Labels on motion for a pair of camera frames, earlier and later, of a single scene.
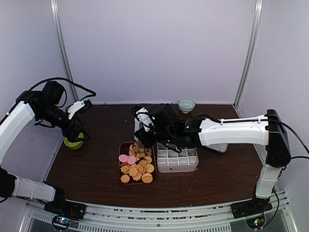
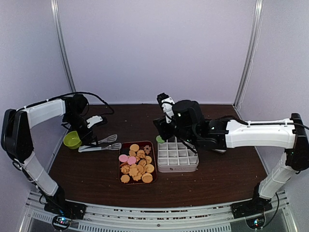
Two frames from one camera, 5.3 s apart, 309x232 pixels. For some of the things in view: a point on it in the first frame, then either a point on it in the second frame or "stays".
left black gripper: x=71 y=136 → x=91 y=136
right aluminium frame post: x=247 y=66 stays
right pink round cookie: x=131 y=160 stays
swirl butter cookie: x=124 y=168 stays
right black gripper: x=140 y=136 → x=161 y=126
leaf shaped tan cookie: x=133 y=172 stays
